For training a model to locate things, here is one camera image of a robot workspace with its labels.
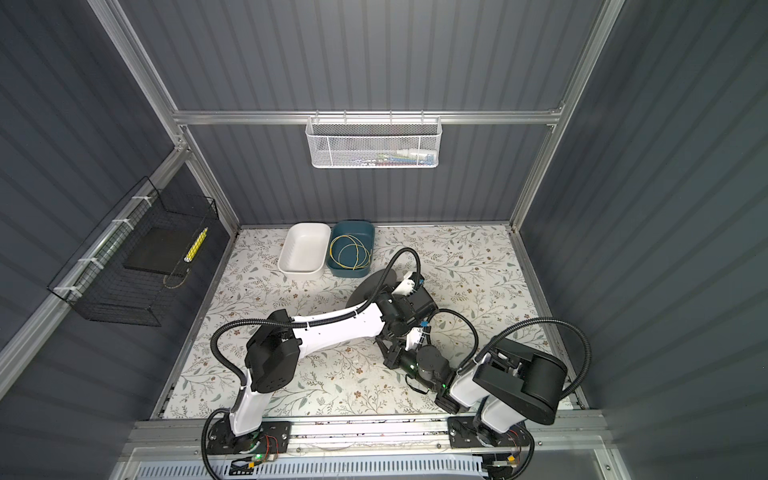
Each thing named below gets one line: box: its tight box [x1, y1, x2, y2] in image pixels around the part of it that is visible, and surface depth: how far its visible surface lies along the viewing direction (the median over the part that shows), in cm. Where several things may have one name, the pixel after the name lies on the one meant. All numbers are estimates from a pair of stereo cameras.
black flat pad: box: [124, 227, 205, 276], surface depth 77 cm
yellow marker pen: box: [184, 226, 209, 263], surface depth 79 cm
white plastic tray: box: [278, 222, 331, 279], surface depth 114 cm
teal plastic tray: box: [326, 220, 375, 278], surface depth 114 cm
